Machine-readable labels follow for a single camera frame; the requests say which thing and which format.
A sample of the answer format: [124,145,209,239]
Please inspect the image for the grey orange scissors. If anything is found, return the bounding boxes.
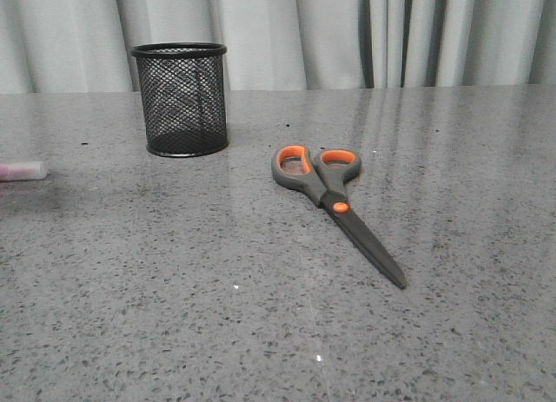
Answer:
[271,145,407,289]

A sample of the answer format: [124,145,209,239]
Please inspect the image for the black mesh pen holder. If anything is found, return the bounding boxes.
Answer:
[130,43,228,157]

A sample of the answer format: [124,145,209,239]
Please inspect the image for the grey pleated curtain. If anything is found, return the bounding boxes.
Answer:
[1,0,555,94]

